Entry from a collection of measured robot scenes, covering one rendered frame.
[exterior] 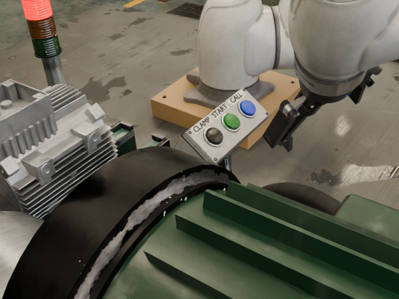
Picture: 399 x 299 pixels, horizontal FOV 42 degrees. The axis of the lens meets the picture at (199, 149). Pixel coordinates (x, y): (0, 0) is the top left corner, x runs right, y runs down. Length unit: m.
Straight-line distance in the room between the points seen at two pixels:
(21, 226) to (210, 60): 0.77
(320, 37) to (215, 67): 0.76
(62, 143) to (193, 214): 0.62
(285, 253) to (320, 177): 0.94
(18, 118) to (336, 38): 0.49
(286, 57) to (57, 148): 0.63
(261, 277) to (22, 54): 1.72
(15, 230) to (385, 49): 0.42
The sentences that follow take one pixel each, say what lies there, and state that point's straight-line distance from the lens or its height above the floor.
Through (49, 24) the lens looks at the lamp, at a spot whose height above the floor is 1.11.
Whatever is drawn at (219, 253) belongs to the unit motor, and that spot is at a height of 1.35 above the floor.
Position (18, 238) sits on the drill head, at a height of 1.16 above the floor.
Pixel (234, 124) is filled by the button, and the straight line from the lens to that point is 0.85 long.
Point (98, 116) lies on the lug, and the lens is 0.89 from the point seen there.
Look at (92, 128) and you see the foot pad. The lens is 0.86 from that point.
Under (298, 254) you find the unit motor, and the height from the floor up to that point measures 1.35.
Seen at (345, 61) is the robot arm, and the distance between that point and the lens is 0.54.
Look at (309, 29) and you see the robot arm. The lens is 0.51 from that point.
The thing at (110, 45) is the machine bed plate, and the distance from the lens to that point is 1.85.
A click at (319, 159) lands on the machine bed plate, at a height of 0.80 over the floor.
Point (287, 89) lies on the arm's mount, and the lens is 1.40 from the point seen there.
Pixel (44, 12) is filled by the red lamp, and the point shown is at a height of 1.13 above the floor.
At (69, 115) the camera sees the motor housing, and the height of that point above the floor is 1.08.
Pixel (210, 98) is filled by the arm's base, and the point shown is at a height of 0.88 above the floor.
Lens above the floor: 1.52
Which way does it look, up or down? 35 degrees down
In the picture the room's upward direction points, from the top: 4 degrees counter-clockwise
